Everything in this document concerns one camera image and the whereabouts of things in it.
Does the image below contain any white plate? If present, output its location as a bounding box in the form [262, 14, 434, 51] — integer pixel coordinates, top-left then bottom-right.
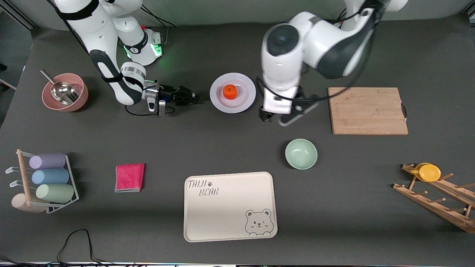
[210, 72, 257, 114]

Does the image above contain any pale green bowl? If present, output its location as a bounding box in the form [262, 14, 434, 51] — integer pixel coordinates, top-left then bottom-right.
[285, 139, 318, 170]

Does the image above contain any wooden cutting board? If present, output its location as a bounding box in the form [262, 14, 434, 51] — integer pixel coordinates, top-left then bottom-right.
[328, 87, 409, 135]

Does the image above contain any pink bowl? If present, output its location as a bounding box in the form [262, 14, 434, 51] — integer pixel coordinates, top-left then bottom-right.
[42, 73, 89, 112]

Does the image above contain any pink folded cloth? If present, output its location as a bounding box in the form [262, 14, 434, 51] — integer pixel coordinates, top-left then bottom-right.
[115, 164, 145, 192]

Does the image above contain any metal scoop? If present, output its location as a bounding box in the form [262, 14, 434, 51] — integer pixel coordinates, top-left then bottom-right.
[40, 69, 79, 106]

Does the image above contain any cream tray with bear print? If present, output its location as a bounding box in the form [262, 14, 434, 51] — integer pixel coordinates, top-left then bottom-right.
[184, 172, 278, 243]

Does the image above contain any purple cup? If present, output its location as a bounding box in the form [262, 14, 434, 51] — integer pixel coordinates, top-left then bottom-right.
[29, 153, 66, 170]

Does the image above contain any blue cup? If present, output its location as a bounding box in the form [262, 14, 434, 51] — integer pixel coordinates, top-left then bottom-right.
[32, 169, 70, 185]

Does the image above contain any green cup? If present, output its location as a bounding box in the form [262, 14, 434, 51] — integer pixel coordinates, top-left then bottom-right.
[36, 184, 75, 204]

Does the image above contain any yellow mug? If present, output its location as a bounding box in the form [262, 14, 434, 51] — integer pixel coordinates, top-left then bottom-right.
[410, 163, 442, 182]

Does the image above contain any wooden rod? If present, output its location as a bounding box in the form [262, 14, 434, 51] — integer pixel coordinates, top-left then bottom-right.
[17, 149, 32, 207]

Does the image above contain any wooden mug rack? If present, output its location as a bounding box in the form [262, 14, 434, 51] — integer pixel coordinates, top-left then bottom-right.
[393, 163, 475, 234]

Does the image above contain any beige cup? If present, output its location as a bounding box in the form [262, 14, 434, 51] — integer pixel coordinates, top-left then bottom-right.
[11, 194, 47, 214]

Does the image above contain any white wire cup rack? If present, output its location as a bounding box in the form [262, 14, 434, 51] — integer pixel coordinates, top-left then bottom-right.
[6, 150, 79, 214]

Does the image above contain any grey metal frame rail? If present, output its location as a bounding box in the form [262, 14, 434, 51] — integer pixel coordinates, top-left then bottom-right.
[0, 0, 37, 30]

